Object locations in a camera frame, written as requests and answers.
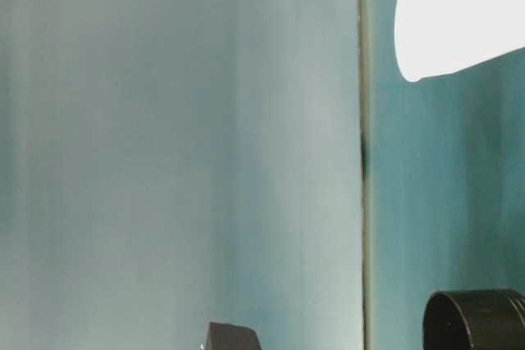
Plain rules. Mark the blue-green table cloth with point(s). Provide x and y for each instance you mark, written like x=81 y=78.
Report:
x=443 y=182

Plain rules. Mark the white paper cup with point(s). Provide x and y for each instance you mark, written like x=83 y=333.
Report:
x=443 y=18

